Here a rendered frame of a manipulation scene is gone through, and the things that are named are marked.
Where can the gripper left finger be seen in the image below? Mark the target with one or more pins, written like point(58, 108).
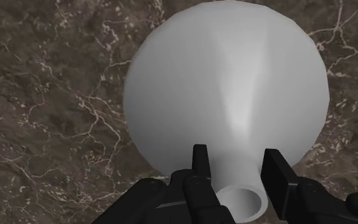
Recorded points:
point(197, 189)

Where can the white round vase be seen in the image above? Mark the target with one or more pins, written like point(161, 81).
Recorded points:
point(225, 93)

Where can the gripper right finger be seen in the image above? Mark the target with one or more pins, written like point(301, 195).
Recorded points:
point(293, 192)

